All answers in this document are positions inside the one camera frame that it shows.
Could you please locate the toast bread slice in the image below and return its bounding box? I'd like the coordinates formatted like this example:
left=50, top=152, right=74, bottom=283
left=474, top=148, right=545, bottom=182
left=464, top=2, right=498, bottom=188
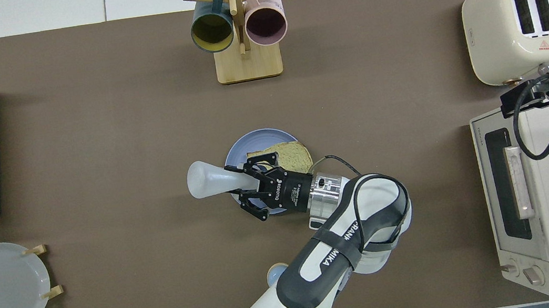
left=245, top=139, right=315, bottom=181

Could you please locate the teal mug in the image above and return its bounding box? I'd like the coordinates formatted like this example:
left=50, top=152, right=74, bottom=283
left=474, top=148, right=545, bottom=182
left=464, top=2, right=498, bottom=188
left=186, top=0, right=238, bottom=56

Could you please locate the small blue call bell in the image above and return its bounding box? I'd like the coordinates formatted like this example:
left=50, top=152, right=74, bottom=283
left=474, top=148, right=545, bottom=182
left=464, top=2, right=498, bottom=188
left=265, top=261, right=292, bottom=290

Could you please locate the brown table mat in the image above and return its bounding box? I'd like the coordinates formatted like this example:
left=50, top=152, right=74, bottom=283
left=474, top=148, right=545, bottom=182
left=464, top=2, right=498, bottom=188
left=0, top=0, right=549, bottom=308

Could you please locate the cream two-slot toaster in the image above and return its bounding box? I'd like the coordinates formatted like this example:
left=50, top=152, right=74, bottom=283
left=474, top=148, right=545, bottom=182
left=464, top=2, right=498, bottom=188
left=460, top=0, right=549, bottom=90

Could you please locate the blue round plate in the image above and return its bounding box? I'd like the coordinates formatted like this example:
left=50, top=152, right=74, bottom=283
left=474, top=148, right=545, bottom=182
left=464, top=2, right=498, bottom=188
left=219, top=124, right=314, bottom=221

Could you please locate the pink mug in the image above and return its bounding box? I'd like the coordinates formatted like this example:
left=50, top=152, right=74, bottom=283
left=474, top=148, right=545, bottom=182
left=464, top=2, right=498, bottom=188
left=241, top=0, right=290, bottom=49

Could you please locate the wooden mug tree stand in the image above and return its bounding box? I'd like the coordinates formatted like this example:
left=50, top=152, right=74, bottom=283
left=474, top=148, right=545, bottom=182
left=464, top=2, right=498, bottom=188
left=182, top=0, right=297, bottom=89

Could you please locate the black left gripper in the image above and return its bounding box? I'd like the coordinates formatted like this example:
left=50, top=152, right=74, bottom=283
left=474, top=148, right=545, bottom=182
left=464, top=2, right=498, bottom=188
left=224, top=147, right=321, bottom=227

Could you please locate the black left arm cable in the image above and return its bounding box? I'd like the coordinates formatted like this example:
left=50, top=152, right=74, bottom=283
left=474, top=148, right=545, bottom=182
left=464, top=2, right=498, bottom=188
left=324, top=145, right=418, bottom=259

